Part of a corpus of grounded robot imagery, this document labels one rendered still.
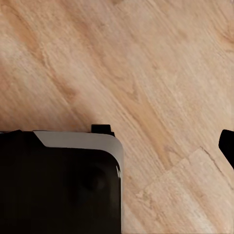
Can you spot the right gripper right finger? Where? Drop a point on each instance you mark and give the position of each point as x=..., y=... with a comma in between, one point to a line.
x=226, y=145

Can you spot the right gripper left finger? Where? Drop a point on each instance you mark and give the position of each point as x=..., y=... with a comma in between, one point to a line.
x=11, y=146

